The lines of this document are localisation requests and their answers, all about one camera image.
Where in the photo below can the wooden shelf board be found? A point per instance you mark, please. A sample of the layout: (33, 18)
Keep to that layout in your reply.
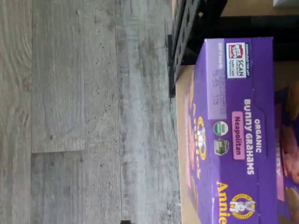
(184, 77)
(247, 9)

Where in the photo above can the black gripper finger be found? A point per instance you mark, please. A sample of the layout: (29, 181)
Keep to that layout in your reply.
(126, 222)

